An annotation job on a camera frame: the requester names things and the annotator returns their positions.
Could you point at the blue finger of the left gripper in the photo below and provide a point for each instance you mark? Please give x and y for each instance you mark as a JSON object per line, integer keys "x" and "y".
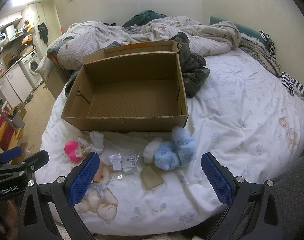
{"x": 10, "y": 154}
{"x": 35, "y": 161}

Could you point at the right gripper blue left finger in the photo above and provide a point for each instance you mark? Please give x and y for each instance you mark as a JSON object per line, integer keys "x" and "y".
{"x": 36, "y": 220}

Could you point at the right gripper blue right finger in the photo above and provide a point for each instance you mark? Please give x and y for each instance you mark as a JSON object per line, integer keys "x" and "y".
{"x": 253, "y": 210}

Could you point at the pink rubber duck toy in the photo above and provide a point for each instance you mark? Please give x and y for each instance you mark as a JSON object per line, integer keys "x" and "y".
{"x": 70, "y": 149}

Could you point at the white lace scrunchie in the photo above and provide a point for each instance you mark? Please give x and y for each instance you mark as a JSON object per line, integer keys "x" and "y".
{"x": 83, "y": 148}

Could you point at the clear plastic packet with label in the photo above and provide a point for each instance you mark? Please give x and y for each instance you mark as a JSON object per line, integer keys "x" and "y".
{"x": 124, "y": 163}

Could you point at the light blue plush toy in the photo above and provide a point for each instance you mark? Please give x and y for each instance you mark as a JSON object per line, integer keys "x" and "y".
{"x": 168, "y": 155}

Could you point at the person's left hand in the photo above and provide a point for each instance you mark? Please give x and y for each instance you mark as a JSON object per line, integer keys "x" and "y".
{"x": 8, "y": 220}

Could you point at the red and yellow rack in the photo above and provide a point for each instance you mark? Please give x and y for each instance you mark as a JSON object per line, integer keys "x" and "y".
{"x": 8, "y": 137}

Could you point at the white sock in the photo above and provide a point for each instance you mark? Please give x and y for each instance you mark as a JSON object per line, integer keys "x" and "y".
{"x": 97, "y": 141}

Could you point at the white washing machine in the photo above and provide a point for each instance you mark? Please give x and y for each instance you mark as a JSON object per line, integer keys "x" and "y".
{"x": 29, "y": 65}

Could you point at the tan fabric piece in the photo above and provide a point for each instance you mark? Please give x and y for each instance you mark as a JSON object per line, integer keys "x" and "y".
{"x": 151, "y": 177}

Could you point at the white floral bed sheet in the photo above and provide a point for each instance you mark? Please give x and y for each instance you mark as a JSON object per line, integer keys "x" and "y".
{"x": 242, "y": 114}

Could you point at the open cardboard box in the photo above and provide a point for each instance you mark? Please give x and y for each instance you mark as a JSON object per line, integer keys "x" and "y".
{"x": 136, "y": 87}

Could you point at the camouflage jacket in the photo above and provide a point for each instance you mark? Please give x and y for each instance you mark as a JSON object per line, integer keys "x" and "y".
{"x": 193, "y": 66}

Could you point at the patterned knit blanket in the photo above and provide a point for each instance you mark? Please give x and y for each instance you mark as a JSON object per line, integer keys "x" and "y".
{"x": 265, "y": 55}

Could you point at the dark green garment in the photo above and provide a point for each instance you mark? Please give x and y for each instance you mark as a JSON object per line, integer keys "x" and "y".
{"x": 143, "y": 18}

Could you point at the checkered bear print duvet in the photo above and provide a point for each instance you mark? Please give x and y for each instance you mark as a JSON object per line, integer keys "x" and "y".
{"x": 85, "y": 38}

